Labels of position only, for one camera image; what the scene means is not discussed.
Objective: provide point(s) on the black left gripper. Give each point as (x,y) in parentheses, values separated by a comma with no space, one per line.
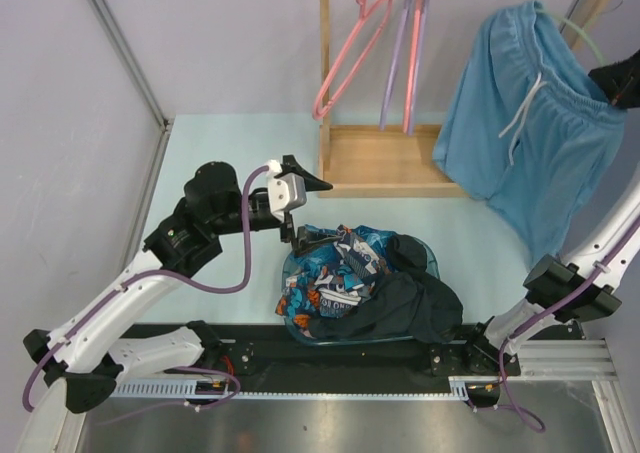
(305,238)

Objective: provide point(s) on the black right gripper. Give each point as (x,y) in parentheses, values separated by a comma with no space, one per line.
(621,81)

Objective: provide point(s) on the sage green hanger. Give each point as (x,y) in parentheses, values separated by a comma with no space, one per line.
(575,25)

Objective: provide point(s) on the light blue shorts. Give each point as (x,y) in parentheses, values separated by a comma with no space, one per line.
(528,131)

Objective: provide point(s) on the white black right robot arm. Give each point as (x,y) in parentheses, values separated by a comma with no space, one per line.
(557,292)

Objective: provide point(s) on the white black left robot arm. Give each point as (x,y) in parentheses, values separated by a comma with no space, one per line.
(88,356)

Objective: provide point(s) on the blue patterned shorts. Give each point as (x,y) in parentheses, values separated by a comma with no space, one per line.
(342,282)

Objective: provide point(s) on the dark navy shorts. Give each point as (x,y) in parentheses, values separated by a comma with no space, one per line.
(409,302)

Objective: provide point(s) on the lavender hanger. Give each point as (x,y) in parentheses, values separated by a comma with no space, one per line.
(417,51)

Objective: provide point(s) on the salmon pink hanger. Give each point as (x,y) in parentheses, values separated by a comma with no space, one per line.
(417,6)

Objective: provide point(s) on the purple hanger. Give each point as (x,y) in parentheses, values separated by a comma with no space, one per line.
(393,67)

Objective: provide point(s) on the wooden clothes rack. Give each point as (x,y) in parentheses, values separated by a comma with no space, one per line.
(361,161)

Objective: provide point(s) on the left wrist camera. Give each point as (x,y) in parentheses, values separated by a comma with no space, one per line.
(286,190)

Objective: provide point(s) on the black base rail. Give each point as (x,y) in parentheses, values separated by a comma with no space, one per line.
(268,360)

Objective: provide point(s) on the aluminium corner frame post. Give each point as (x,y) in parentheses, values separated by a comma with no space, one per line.
(115,35)

